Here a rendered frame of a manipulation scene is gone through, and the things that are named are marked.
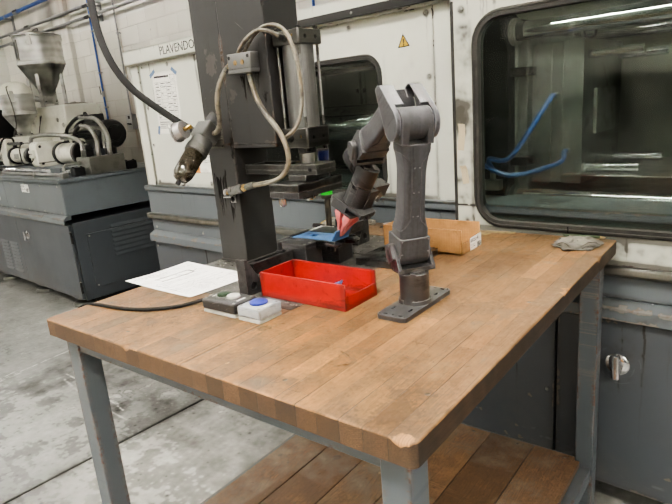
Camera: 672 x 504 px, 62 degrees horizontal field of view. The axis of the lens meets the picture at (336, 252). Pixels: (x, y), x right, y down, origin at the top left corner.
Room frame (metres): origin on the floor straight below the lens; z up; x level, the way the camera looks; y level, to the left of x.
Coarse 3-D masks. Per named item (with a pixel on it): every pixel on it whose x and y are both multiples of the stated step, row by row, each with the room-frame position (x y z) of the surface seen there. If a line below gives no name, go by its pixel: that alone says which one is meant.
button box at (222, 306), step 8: (208, 296) 1.21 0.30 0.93; (216, 296) 1.20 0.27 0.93; (240, 296) 1.19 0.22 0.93; (248, 296) 1.19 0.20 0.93; (88, 304) 1.32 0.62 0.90; (96, 304) 1.30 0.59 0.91; (104, 304) 1.29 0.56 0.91; (184, 304) 1.24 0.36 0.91; (192, 304) 1.25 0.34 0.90; (208, 304) 1.19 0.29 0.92; (216, 304) 1.17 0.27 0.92; (224, 304) 1.16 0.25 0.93; (232, 304) 1.14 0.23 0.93; (240, 304) 1.15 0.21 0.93; (216, 312) 1.18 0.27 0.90; (224, 312) 1.16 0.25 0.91; (232, 312) 1.14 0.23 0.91
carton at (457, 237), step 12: (384, 228) 1.63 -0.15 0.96; (432, 228) 1.53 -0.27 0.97; (444, 228) 1.63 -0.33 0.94; (456, 228) 1.61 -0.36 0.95; (468, 228) 1.59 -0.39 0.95; (384, 240) 1.63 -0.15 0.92; (432, 240) 1.53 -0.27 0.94; (444, 240) 1.51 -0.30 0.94; (456, 240) 1.49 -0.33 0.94; (468, 240) 1.52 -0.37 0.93; (480, 240) 1.57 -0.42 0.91; (444, 252) 1.51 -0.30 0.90; (456, 252) 1.49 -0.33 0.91
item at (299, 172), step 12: (312, 156) 1.49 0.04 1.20; (252, 168) 1.58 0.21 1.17; (264, 168) 1.55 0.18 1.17; (276, 168) 1.52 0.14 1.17; (300, 168) 1.47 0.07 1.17; (312, 168) 1.44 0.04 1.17; (324, 168) 1.46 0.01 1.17; (288, 180) 1.50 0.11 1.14; (300, 180) 1.46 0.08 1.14; (312, 180) 1.46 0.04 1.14; (324, 180) 1.47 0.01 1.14; (336, 180) 1.51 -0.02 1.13; (276, 192) 1.44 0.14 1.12; (288, 192) 1.41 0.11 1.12; (300, 192) 1.40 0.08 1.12; (312, 192) 1.43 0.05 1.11; (324, 192) 1.47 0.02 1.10
